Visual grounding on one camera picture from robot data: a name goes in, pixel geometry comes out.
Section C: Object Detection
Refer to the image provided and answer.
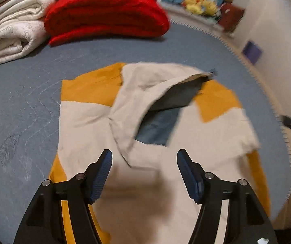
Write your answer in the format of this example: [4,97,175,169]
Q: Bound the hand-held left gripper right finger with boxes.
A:
[177,149,278,244]

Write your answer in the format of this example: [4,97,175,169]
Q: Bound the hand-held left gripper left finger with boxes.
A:
[13,149,113,244]

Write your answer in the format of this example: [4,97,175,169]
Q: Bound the cream and yellow hooded jacket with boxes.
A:
[48,61,271,244]

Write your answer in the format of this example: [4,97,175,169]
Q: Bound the purple bag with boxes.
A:
[242,41,263,64]

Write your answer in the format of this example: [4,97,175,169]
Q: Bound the wooden bed with grey mattress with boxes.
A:
[0,18,291,244]

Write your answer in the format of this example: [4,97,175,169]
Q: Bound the yellow plush toy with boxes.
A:
[200,0,218,16]
[182,0,203,13]

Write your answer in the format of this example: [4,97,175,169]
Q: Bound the red folded quilt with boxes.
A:
[44,0,171,47]

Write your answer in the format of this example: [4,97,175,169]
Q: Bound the white fluffy folded blanket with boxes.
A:
[0,0,57,67]

